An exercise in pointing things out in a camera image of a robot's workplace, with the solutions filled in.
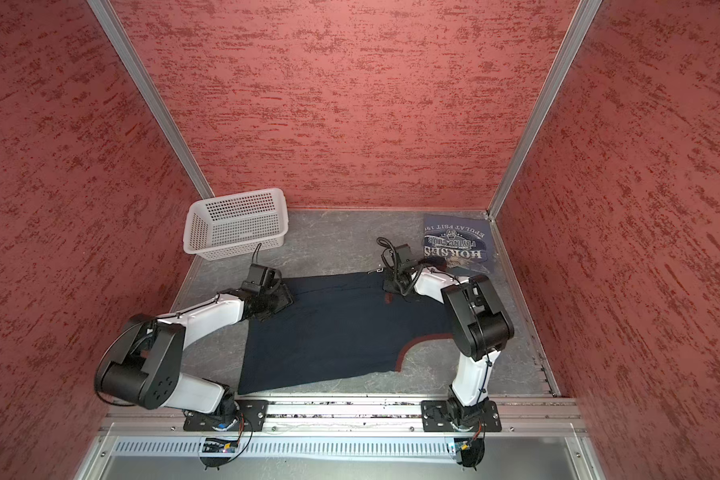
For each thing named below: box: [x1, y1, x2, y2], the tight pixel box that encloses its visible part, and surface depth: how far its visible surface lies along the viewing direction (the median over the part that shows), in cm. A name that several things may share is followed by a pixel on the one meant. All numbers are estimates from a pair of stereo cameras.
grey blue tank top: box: [423, 214, 497, 273], surface depth 112 cm
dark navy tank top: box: [238, 272, 454, 395], surface depth 89 cm
